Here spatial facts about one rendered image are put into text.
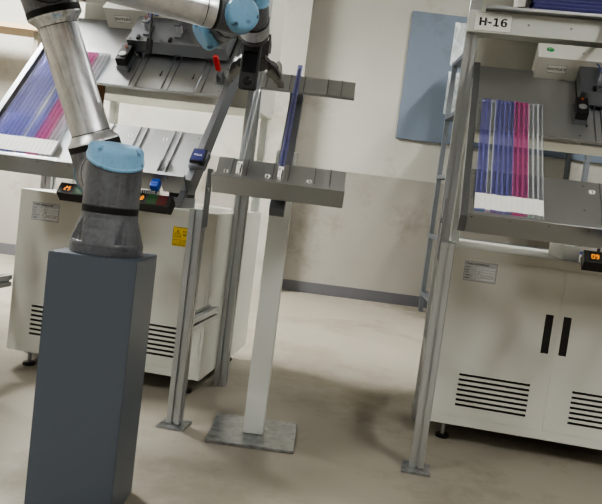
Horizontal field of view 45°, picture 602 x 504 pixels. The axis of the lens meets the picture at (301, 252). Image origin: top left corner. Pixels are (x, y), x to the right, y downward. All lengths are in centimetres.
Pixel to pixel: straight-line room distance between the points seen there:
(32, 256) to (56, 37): 114
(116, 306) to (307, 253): 385
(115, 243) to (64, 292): 14
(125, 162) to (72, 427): 55
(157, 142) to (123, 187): 73
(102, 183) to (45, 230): 112
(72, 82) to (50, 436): 74
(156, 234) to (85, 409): 102
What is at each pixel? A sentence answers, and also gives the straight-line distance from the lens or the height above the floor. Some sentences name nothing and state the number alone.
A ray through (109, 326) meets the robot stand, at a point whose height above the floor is 41.
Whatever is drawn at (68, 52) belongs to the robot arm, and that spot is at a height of 96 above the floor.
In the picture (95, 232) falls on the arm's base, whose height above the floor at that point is 60.
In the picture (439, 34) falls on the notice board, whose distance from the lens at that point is 544.
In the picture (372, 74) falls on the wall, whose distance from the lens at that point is 537.
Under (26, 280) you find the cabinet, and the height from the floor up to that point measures 31.
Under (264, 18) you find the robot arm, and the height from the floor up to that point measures 112.
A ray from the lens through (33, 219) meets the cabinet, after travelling 266.
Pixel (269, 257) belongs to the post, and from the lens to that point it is 210.
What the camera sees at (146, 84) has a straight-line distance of 247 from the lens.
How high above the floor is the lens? 73
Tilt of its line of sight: 5 degrees down
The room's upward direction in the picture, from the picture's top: 7 degrees clockwise
